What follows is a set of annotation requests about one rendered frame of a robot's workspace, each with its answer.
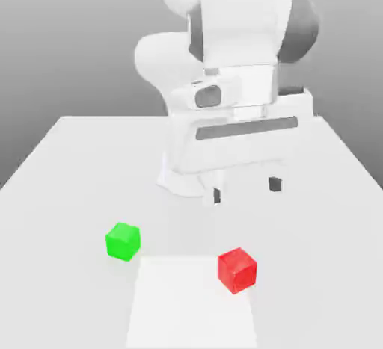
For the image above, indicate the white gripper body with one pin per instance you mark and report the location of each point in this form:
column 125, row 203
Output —
column 245, row 145

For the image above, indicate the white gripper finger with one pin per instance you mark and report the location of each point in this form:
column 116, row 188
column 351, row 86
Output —
column 216, row 195
column 274, row 184

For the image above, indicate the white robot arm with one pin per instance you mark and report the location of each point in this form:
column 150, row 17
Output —
column 239, row 26

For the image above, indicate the small red cube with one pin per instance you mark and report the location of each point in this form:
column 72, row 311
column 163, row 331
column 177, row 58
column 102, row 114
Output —
column 237, row 271

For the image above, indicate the small green cube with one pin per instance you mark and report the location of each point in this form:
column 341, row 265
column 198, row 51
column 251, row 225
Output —
column 122, row 243

